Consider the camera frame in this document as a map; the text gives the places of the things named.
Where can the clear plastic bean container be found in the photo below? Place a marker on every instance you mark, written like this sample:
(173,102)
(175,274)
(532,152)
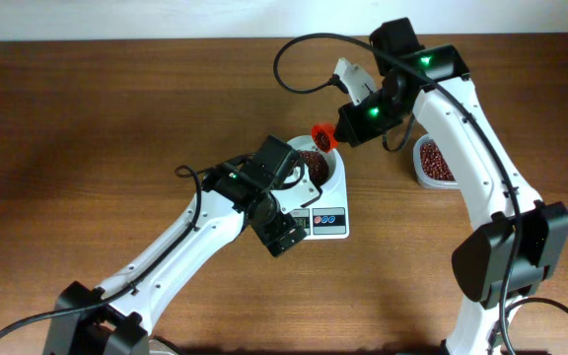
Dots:
(422,180)

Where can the white digital kitchen scale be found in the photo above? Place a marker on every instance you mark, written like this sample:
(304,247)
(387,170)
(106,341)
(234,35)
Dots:
(328,217)

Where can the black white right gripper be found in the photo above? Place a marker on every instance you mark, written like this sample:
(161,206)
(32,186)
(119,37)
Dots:
(345,128)

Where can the red plastic scoop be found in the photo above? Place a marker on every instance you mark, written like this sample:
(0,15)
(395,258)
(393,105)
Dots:
(323,137)

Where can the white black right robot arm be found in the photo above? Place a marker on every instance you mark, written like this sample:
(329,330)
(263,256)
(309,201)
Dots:
(516,238)

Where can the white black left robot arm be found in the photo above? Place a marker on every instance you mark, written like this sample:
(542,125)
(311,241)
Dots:
(259,191)

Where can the red adzuki beans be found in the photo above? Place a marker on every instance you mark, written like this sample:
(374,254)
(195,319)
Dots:
(432,164)

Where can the white round bowl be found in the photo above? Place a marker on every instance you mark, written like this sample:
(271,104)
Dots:
(321,166)

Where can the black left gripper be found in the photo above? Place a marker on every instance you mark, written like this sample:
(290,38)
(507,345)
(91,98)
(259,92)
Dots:
(284,233)

